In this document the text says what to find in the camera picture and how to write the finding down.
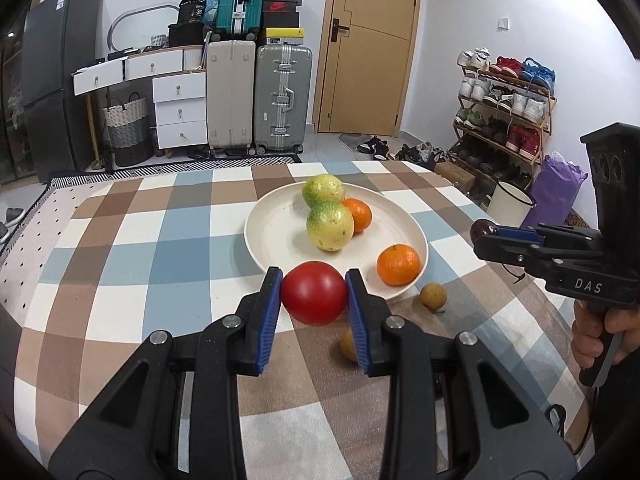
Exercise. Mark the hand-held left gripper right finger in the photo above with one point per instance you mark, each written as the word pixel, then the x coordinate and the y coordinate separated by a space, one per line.
pixel 357 310

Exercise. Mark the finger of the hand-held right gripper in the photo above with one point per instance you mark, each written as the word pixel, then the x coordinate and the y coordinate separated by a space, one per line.
pixel 510 252
pixel 520 234

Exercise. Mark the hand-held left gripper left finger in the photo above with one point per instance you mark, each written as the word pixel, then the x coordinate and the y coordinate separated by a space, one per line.
pixel 272 310

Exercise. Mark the red tomato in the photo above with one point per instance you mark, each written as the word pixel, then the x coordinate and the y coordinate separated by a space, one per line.
pixel 314 292

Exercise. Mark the orange mandarin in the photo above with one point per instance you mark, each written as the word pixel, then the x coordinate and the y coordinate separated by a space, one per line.
pixel 361 215
pixel 398 265

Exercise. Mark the cream round plate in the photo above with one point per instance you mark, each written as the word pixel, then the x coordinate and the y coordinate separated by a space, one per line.
pixel 280 240

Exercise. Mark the yellow green round fruit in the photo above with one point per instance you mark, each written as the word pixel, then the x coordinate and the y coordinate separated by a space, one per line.
pixel 323 189
pixel 330 225

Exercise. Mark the person's right forearm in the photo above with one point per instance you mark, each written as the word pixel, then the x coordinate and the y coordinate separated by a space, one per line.
pixel 620 410

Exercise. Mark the person's right hand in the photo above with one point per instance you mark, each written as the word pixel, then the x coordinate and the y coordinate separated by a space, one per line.
pixel 585 335

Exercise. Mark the white bucket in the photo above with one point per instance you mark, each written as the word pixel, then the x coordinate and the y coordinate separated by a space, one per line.
pixel 507 205

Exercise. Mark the brown longan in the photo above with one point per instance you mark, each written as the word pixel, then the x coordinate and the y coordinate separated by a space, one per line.
pixel 432 296
pixel 348 346

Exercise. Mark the purple bag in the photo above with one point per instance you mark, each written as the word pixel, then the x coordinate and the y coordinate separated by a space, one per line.
pixel 552 195

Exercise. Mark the brown cardboard box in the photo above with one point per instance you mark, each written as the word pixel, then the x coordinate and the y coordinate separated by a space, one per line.
pixel 454 174

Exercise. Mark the shoe rack with shoes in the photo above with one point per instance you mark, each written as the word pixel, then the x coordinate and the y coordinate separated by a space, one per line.
pixel 500 100

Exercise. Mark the wooden shoe rack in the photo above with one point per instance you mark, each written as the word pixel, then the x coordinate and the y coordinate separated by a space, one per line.
pixel 542 97

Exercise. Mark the scattered loose shoes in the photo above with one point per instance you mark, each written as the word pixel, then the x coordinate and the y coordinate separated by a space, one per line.
pixel 400 150

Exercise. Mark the grey door mat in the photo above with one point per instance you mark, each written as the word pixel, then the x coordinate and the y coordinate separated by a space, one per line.
pixel 347 141

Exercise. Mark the silver suitcase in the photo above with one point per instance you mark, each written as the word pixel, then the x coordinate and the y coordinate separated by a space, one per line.
pixel 283 100

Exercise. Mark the beige suitcase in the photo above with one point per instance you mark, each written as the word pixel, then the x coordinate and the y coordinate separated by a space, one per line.
pixel 231 97

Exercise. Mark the wooden door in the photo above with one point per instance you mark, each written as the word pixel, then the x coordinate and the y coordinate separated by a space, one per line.
pixel 370 75

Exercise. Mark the white drawer desk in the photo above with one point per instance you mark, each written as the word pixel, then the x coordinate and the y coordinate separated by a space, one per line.
pixel 180 110

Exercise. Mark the woven laundry basket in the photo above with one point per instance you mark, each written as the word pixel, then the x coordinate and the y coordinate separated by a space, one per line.
pixel 127 132

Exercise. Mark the yellow black box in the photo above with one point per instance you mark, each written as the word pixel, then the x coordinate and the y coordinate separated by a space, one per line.
pixel 282 36

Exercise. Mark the grey slipper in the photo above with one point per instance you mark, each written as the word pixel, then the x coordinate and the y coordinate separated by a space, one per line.
pixel 2 234
pixel 13 216

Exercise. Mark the black storage box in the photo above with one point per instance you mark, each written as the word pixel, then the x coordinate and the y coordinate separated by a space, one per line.
pixel 185 34

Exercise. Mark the small white basket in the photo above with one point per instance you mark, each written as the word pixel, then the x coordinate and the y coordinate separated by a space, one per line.
pixel 158 41

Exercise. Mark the black red shoebox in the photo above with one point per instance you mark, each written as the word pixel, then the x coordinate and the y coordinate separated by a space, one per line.
pixel 281 6

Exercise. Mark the black labelled bag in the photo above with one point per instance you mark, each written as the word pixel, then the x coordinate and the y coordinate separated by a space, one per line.
pixel 192 10

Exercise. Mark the blue plastic bag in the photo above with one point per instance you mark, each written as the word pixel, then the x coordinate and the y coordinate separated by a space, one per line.
pixel 211 5

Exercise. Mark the black refrigerator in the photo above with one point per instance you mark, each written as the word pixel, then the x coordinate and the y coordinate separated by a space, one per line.
pixel 55 85

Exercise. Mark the dark glass wardrobe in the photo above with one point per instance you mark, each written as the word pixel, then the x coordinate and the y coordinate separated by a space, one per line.
pixel 10 135

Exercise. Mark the grey curved hoop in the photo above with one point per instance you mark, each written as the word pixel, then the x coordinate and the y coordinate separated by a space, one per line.
pixel 116 25

